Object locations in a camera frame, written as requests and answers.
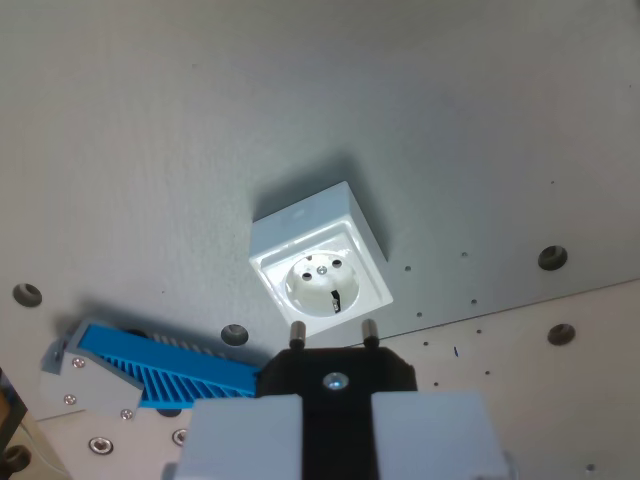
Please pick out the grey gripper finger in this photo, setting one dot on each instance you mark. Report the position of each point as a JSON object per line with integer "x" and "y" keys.
{"x": 240, "y": 440}
{"x": 435, "y": 440}

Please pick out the black power plug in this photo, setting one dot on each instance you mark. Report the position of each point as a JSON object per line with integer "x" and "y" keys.
{"x": 337, "y": 367}

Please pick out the silver washer bolt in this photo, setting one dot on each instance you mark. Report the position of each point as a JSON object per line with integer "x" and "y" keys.
{"x": 180, "y": 436}
{"x": 100, "y": 445}

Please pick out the blue ribbed plastic part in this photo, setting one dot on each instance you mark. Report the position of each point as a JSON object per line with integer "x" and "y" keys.
{"x": 165, "y": 372}

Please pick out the recessed grey bolt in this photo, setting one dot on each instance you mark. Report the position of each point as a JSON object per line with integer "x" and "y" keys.
{"x": 561, "y": 334}
{"x": 27, "y": 294}
{"x": 234, "y": 334}
{"x": 552, "y": 257}

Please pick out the black clamp fixture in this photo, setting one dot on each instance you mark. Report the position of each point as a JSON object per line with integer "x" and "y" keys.
{"x": 11, "y": 450}

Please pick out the grey metal mounting plate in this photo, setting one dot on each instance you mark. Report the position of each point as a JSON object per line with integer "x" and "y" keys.
{"x": 320, "y": 100}

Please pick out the grey bracket with screws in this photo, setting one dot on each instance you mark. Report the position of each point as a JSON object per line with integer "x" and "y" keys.
{"x": 87, "y": 387}

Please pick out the white wall socket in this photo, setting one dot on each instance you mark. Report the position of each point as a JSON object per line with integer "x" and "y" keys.
{"x": 320, "y": 250}

